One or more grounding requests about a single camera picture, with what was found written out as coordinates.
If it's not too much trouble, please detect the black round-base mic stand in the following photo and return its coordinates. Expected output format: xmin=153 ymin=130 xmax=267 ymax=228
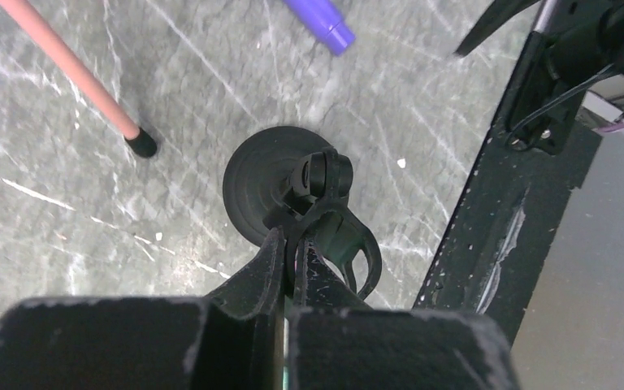
xmin=222 ymin=126 xmax=383 ymax=300

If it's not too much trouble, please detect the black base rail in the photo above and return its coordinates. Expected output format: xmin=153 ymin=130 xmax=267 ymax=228
xmin=414 ymin=32 xmax=601 ymax=340

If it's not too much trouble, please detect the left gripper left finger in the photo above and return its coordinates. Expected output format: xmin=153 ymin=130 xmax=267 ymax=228
xmin=0 ymin=228 xmax=285 ymax=389

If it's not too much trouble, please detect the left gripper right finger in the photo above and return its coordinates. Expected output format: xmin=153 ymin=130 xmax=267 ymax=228
xmin=287 ymin=238 xmax=521 ymax=389

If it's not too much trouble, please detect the purple toy microphone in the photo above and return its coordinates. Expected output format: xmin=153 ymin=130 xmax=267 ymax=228
xmin=284 ymin=0 xmax=355 ymax=56

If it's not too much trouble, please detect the pink music stand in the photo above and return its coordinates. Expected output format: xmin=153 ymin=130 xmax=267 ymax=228
xmin=0 ymin=0 xmax=158 ymax=158

